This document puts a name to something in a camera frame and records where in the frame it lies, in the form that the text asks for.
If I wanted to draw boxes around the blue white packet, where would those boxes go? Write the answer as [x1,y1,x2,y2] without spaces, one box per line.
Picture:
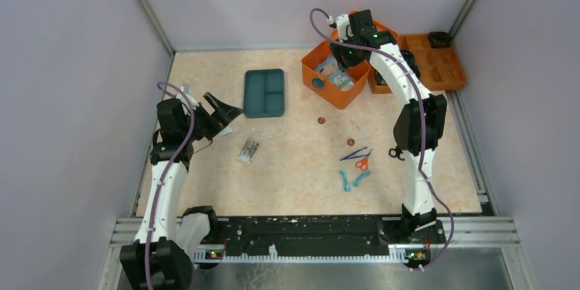
[315,55,354,92]

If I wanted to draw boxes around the clear bag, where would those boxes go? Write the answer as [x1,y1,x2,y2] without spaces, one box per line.
[218,126,235,137]

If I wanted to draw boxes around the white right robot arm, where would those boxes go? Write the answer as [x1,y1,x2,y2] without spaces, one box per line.
[326,10,447,237]

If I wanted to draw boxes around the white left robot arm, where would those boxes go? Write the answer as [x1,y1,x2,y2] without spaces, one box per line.
[120,81,243,289]

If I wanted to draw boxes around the orange medicine box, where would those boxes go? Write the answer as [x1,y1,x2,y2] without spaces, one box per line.
[301,10,400,111]

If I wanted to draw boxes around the teal divided tray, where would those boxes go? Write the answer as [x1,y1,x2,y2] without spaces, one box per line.
[243,68,286,118]

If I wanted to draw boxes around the small pill blister bag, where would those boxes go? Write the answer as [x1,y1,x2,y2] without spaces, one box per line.
[238,137,260,164]

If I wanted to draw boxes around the black tape roll left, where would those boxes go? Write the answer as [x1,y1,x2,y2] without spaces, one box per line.
[375,70,386,86]

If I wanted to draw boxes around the black tape roll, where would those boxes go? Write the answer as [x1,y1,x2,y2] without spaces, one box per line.
[375,70,386,86]
[401,50,416,66]

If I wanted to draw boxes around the black tape roll upper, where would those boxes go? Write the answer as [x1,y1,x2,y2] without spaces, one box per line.
[401,50,416,66]

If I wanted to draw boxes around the orange compartment tray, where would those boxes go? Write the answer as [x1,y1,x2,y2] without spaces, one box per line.
[397,34,467,91]

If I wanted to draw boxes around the blue tweezers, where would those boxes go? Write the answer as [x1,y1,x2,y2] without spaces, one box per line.
[340,146,368,161]

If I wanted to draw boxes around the orange small scissors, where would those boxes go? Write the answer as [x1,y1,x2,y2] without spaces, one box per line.
[355,149,372,172]

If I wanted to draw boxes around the teal clip right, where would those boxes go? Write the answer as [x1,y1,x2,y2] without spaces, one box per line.
[352,170,371,187]

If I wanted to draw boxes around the teal clip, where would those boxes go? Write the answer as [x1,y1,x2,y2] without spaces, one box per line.
[352,170,371,187]
[339,170,352,192]

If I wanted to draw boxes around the teal clip left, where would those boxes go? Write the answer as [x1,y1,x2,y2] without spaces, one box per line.
[339,170,352,192]

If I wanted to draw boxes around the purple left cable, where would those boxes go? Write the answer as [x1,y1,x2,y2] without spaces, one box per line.
[144,81,196,290]

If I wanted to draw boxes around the black handled scissors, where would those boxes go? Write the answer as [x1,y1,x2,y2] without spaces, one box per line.
[388,146,405,161]

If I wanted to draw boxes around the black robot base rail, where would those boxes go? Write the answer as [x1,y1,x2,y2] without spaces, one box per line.
[192,214,453,272]

